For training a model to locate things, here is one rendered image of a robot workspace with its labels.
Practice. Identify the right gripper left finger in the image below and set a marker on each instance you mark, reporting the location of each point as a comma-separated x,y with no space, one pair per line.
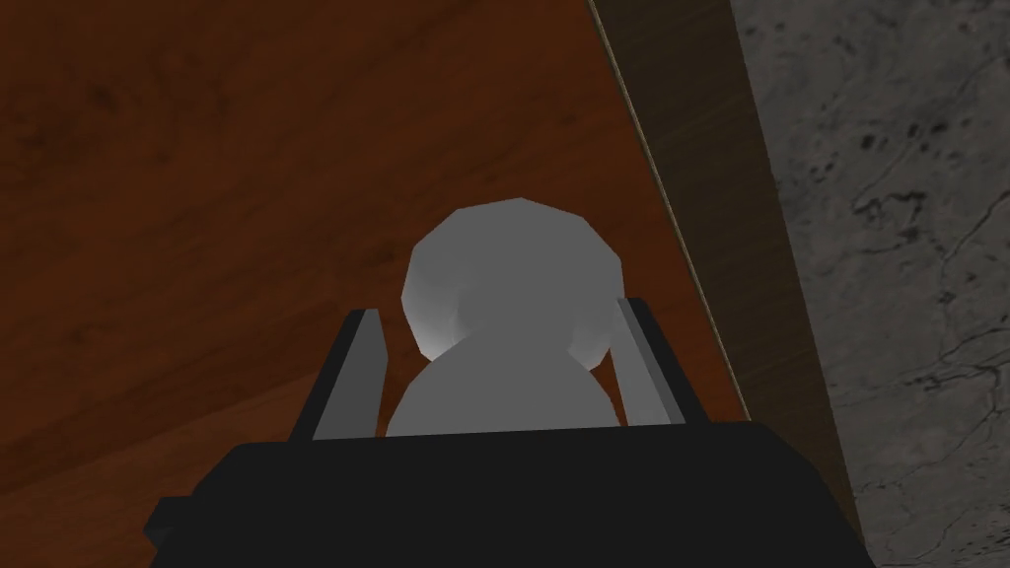
351,379

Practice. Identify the grey round door knob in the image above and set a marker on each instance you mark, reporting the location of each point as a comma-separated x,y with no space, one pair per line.
513,315

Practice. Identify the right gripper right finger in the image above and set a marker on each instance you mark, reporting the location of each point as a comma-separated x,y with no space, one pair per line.
651,371

